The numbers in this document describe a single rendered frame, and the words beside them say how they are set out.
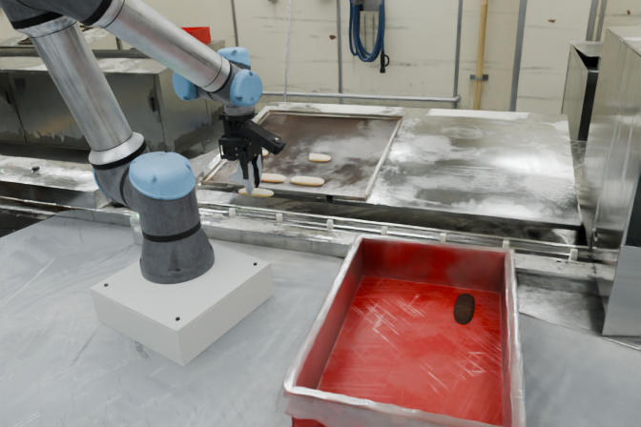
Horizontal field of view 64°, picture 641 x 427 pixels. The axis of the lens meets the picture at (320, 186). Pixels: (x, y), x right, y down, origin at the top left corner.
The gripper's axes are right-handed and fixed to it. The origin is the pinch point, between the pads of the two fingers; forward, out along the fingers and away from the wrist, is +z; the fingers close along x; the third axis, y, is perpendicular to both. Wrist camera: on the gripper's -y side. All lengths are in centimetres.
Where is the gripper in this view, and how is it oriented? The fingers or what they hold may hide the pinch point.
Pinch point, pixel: (255, 187)
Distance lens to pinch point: 134.8
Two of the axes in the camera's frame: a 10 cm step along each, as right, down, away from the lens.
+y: -9.4, -0.9, 3.2
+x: -3.3, 3.9, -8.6
